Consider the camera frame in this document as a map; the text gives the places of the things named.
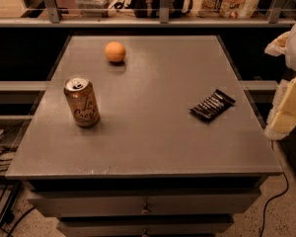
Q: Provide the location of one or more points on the grey metal shelf rail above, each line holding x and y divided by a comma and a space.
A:
64, 13

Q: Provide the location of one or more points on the orange la croix can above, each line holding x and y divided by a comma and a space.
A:
80, 96

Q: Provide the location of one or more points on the black backpack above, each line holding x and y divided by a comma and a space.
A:
151, 8

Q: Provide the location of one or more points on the orange ball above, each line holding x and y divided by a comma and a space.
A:
115, 51

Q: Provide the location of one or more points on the grey drawer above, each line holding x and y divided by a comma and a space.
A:
116, 203
145, 227

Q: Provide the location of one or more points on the printed snack bag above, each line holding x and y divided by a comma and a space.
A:
229, 9

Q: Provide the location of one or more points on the upper grey drawer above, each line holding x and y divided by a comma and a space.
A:
116, 203

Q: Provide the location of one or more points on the grey drawer cabinet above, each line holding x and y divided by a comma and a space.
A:
146, 138

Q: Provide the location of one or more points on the lower grey drawer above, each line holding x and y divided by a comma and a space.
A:
145, 227

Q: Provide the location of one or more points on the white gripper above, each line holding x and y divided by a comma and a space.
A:
282, 116

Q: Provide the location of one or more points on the black rxbar chocolate wrapper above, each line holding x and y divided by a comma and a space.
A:
213, 106

